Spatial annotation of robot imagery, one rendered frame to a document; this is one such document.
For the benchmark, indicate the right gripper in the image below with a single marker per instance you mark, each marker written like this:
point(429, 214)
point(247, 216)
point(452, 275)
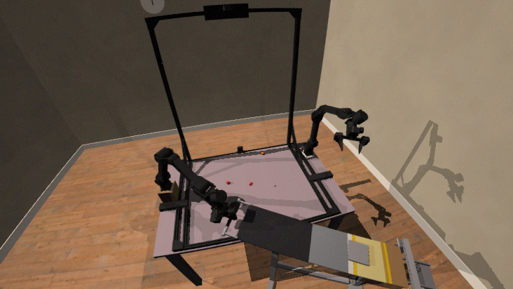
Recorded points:
point(230, 210)

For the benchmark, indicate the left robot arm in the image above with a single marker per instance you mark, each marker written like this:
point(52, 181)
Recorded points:
point(345, 113)

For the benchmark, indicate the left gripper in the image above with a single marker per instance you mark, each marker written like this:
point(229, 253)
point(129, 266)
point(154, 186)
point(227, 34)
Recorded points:
point(364, 140)

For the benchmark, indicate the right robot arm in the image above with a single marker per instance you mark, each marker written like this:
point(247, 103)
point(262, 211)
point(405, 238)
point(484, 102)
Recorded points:
point(200, 186)

